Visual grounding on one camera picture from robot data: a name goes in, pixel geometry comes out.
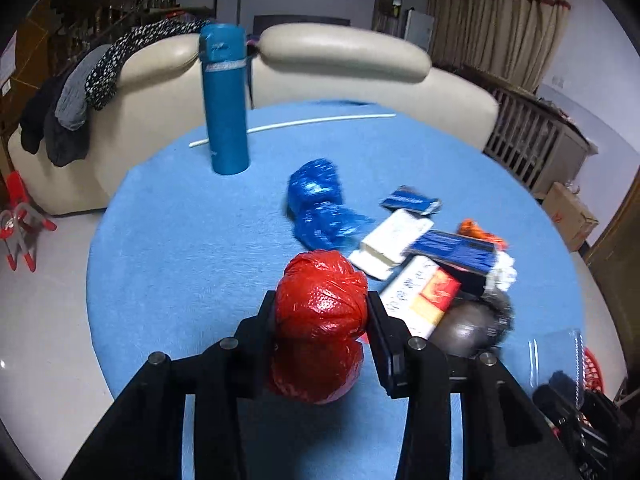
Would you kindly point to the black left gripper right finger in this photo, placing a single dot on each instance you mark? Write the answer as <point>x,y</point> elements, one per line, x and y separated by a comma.
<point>387,338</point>

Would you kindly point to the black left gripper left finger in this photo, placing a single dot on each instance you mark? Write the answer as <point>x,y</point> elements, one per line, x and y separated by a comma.
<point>253,354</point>

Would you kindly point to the red yellow white medicine box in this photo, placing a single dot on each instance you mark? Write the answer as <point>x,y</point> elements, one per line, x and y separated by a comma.
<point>420,295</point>

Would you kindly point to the red plastic bag ball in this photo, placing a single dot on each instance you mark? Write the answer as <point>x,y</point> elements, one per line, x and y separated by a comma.
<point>319,315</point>

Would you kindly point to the black plastic bag ball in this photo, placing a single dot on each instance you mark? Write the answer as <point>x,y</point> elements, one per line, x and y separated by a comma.
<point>474,324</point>

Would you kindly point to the dark blue medicine box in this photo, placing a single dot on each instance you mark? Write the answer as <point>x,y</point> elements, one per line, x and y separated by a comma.
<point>456,252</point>

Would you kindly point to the orange plastic wrapper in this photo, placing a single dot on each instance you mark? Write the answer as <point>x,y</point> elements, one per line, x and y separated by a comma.
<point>471,228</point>

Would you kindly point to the small blue wrapper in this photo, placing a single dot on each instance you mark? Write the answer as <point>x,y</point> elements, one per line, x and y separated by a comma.
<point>412,201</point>

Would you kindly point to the blue plastic bag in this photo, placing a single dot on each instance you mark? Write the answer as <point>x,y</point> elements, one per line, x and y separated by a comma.
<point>315,201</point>

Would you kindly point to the red plastic basket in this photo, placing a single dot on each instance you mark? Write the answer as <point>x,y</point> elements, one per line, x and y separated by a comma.
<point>593,376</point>

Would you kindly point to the white flat box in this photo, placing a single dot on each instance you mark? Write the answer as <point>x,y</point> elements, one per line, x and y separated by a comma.
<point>384,248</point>

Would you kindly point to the blue round table mat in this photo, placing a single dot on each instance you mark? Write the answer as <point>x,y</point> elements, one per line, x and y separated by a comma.
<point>183,254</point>

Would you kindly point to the white crumpled plastic bag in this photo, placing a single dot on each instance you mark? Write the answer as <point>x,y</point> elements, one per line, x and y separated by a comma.
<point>502,274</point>

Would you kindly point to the white thin rod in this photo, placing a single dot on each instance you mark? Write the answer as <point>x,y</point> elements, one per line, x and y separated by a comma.
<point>305,122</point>

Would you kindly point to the cardboard box on floor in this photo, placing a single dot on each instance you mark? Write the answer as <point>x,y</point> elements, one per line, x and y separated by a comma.
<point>573,220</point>

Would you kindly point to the wooden baby crib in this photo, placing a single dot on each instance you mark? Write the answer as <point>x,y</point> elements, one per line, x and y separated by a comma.
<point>533,139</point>

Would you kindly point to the red grey folding stand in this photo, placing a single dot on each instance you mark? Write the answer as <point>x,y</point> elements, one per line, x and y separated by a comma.
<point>19,219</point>

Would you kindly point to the cream leather sofa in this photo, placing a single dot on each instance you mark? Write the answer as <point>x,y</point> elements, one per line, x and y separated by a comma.
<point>159,97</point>

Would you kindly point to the blue thermos bottle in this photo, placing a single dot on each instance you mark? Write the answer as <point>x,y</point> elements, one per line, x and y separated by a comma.
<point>222,52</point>

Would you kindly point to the black white dotted cloth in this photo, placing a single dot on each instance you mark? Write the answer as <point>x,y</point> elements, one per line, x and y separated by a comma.
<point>101,83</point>

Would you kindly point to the white air conditioner unit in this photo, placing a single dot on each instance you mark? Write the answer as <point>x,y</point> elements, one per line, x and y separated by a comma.
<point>419,28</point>

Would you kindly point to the beige curtain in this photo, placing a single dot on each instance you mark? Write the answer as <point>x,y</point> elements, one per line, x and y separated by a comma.
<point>511,39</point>

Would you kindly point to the dark wooden shelf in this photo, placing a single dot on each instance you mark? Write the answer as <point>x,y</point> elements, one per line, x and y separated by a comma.
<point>75,27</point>

